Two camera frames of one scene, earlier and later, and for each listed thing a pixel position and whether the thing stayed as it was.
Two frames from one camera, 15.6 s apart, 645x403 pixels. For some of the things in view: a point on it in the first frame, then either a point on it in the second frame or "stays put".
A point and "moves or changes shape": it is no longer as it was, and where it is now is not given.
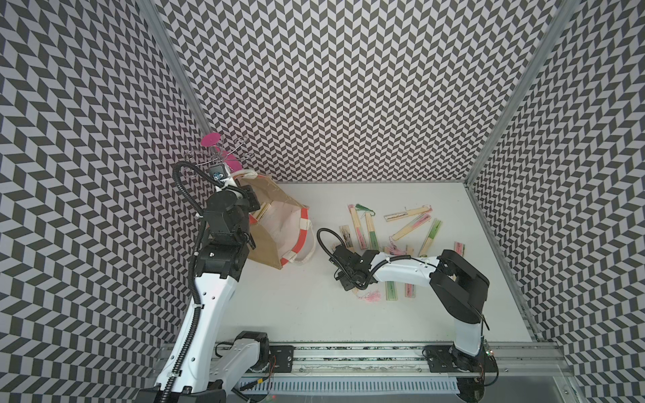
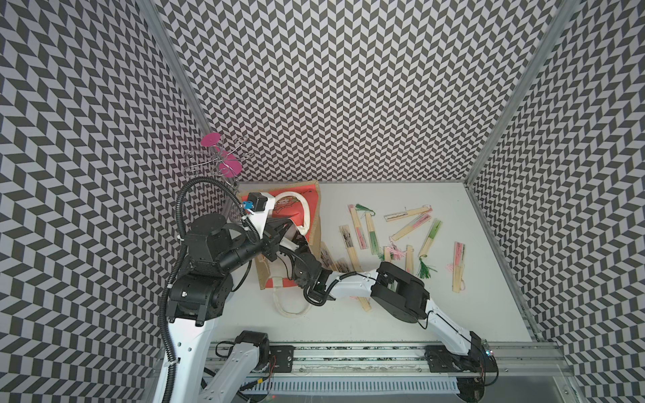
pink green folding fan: [359, 234] stays put
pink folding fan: [415, 224] stays put
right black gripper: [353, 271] to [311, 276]
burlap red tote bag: [280, 228] moves or changes shape
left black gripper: [247, 195] to [273, 235]
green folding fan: [430, 237] stays put
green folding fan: [374, 243] stays put
